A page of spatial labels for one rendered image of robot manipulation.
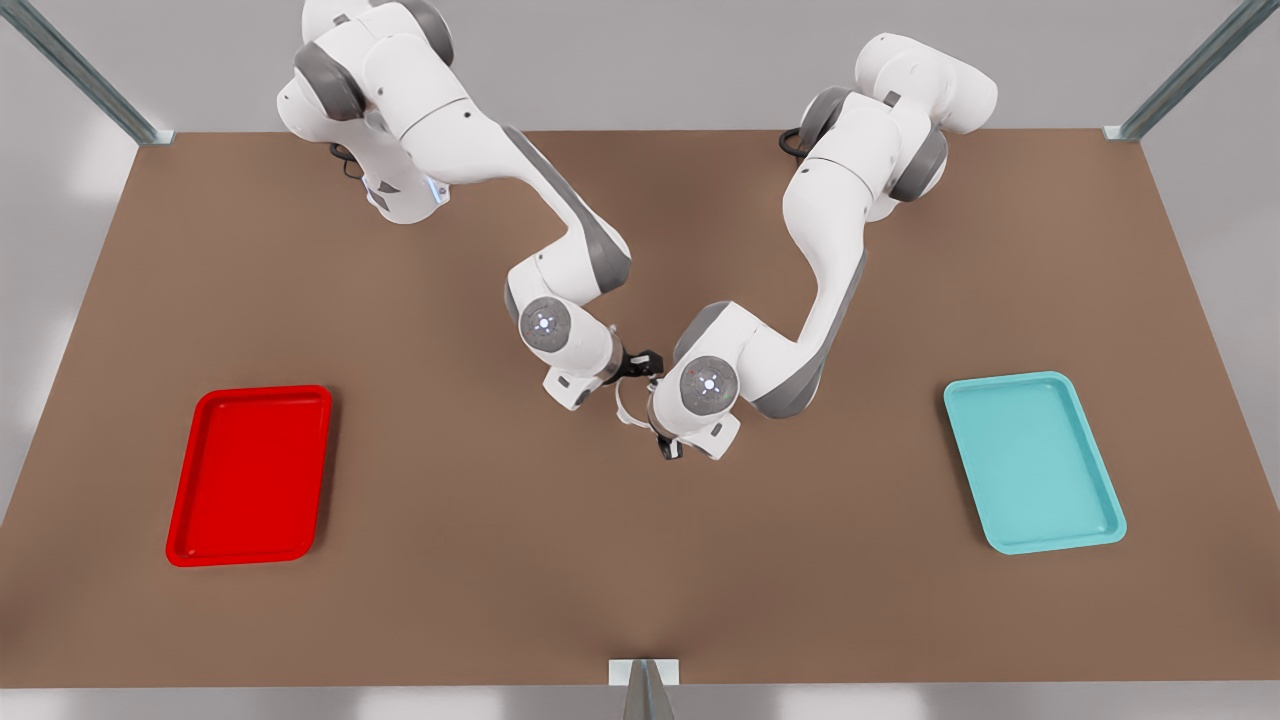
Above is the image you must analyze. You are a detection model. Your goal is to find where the red rectangular tray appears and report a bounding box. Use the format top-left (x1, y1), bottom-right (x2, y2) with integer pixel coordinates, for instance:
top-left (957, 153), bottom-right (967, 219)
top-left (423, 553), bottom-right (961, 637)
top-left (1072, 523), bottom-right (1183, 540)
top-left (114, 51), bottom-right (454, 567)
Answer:
top-left (165, 385), bottom-right (333, 568)

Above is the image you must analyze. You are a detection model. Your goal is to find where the white drainage pipe clamp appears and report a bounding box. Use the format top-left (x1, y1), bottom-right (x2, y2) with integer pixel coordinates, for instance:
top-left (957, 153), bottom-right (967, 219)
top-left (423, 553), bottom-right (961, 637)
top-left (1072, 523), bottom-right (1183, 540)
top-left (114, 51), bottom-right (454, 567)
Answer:
top-left (613, 373), bottom-right (657, 432)

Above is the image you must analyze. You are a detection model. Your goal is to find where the teal rectangular tray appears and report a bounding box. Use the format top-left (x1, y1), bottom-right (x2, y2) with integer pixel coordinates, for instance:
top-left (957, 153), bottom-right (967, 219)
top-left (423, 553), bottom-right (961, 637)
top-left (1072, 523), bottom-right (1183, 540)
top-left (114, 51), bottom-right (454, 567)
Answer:
top-left (943, 371), bottom-right (1128, 556)

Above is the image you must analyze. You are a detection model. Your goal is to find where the silver frame post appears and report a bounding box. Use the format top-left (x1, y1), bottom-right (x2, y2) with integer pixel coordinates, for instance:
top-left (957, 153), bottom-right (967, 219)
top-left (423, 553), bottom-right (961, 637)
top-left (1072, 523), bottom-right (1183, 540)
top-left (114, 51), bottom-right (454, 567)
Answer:
top-left (1102, 0), bottom-right (1280, 142)
top-left (609, 658), bottom-right (680, 720)
top-left (0, 0), bottom-right (175, 147)

